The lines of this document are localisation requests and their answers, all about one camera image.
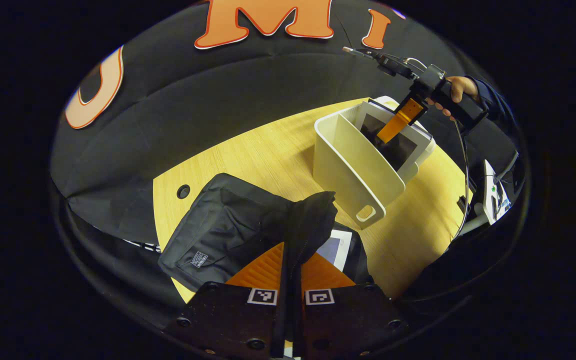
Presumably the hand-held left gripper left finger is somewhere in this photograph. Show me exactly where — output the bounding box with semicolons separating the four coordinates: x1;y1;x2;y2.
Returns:
165;242;289;360

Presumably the white plastic bookshelf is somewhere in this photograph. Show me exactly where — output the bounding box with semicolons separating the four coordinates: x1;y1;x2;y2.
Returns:
312;95;437;231

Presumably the white background desk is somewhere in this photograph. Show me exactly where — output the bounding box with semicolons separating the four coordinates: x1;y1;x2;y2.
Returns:
468;159;515;227

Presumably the black schoolbag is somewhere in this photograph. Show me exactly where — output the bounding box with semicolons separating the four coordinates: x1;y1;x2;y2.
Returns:
158;172;375;303

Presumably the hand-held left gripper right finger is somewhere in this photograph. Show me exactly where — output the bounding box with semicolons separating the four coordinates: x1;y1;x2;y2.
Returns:
293;252;411;360

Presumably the thin gripper cable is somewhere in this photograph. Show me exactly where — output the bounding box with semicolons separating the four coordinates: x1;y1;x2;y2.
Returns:
452;119;472;238

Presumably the blue cover book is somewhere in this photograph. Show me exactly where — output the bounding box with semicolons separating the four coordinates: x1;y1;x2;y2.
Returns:
315;228;354;273

